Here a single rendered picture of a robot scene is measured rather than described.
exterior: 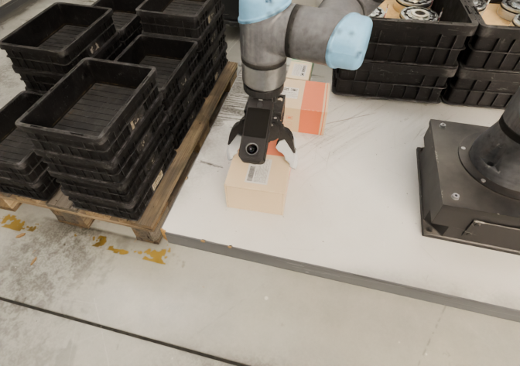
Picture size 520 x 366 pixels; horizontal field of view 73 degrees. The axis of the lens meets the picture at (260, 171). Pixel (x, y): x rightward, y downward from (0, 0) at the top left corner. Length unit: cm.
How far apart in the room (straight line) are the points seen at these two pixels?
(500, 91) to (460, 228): 47
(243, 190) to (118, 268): 96
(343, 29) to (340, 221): 39
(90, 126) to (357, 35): 105
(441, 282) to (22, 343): 135
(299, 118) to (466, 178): 38
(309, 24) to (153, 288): 118
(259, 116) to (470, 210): 40
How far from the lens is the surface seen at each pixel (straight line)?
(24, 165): 154
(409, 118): 102
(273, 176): 70
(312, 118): 87
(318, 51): 52
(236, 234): 71
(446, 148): 81
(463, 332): 154
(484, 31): 99
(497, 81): 110
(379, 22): 92
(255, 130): 61
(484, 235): 78
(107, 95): 149
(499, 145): 76
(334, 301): 143
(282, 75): 59
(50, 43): 195
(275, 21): 53
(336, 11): 54
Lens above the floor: 131
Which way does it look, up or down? 49 degrees down
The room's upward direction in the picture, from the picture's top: straight up
